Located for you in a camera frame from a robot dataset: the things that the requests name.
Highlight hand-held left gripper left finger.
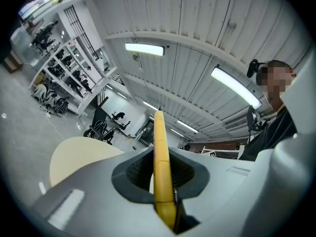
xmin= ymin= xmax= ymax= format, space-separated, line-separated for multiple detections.
xmin=32 ymin=146 xmax=175 ymax=237

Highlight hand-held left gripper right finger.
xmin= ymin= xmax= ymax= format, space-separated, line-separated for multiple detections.
xmin=169 ymin=147 xmax=257 ymax=237

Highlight white desk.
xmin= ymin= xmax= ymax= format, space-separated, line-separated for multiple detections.
xmin=201 ymin=146 xmax=245 ymax=160

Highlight round beige table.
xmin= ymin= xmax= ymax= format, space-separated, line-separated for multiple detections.
xmin=49 ymin=136 xmax=124 ymax=188

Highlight ceiling air conditioner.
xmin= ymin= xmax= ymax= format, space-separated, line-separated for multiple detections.
xmin=223 ymin=117 xmax=249 ymax=132

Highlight long ceiling light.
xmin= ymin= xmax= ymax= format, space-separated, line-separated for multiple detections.
xmin=210 ymin=67 xmax=262 ymax=110
xmin=176 ymin=119 xmax=199 ymax=134
xmin=124 ymin=42 xmax=165 ymax=57

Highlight person's black-shirted torso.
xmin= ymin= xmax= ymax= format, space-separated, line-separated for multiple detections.
xmin=238 ymin=106 xmax=298 ymax=161

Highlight black and white backpack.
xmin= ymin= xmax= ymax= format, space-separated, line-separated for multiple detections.
xmin=32 ymin=82 xmax=57 ymax=106
xmin=55 ymin=97 xmax=70 ymax=116

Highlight person's head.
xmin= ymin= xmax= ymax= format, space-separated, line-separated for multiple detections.
xmin=255 ymin=59 xmax=297 ymax=113

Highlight cardboard box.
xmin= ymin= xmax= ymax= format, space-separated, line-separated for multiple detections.
xmin=33 ymin=73 xmax=46 ymax=86

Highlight white shelving unit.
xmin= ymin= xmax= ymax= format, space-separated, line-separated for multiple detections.
xmin=29 ymin=35 xmax=118 ymax=116

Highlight staircase with black railing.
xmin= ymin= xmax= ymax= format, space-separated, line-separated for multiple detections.
xmin=63 ymin=5 xmax=100 ymax=60

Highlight black chair with cables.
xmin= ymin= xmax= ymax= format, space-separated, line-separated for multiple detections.
xmin=83 ymin=106 xmax=116 ymax=145

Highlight black head-worn camera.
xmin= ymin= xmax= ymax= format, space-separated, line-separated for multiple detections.
xmin=246 ymin=59 xmax=266 ymax=79

